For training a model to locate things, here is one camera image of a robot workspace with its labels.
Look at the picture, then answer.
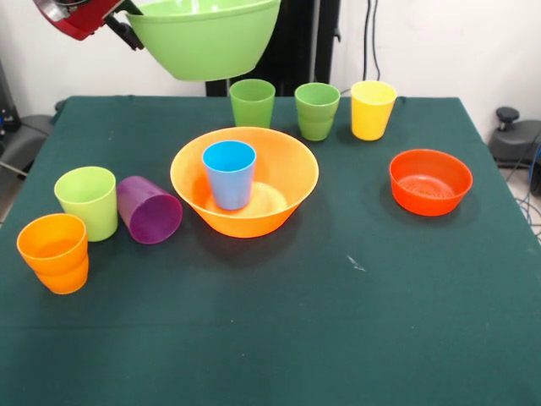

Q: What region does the large orange bowl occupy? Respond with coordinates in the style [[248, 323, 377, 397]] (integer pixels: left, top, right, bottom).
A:
[[169, 126, 320, 239]]

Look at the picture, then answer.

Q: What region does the dark green tablecloth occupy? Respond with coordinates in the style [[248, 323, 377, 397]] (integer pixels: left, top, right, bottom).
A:
[[0, 95, 541, 406]]

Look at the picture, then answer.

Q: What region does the large green bowl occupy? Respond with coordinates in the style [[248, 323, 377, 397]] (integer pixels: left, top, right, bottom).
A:
[[125, 0, 282, 82]]

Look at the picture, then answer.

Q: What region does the red bowl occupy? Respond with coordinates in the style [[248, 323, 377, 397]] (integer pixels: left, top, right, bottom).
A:
[[389, 148, 473, 217]]

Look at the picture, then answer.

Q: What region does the purple cup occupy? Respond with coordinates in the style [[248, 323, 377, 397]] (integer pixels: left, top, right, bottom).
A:
[[116, 175, 183, 245]]

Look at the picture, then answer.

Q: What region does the grey black device base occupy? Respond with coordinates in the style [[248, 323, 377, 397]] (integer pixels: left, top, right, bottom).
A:
[[489, 105, 541, 170], [0, 113, 58, 178]]

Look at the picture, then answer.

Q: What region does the yellow cup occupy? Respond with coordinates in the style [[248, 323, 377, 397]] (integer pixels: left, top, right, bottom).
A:
[[350, 80, 399, 142]]

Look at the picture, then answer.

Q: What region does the tangle of floor cables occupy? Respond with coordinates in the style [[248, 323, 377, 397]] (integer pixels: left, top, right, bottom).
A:
[[505, 143, 541, 246]]

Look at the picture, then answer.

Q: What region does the blue cup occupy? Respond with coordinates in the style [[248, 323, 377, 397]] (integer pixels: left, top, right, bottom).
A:
[[201, 140, 258, 211]]

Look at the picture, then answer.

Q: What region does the black equipment box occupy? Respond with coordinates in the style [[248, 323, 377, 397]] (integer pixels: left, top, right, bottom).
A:
[[0, 57, 21, 137]]

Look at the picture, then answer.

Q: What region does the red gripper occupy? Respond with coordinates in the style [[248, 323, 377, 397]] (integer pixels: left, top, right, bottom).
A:
[[49, 0, 145, 52]]

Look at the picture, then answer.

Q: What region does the orange cup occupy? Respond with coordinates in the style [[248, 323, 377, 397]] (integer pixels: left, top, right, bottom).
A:
[[33, 253, 90, 295], [16, 213, 90, 276]]

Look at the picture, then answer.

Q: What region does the black wall cable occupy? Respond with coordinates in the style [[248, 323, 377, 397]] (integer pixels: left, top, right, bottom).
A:
[[363, 0, 384, 84]]

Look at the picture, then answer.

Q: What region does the lime green cup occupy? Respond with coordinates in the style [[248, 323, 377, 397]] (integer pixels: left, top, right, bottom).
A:
[[53, 165, 119, 243]]

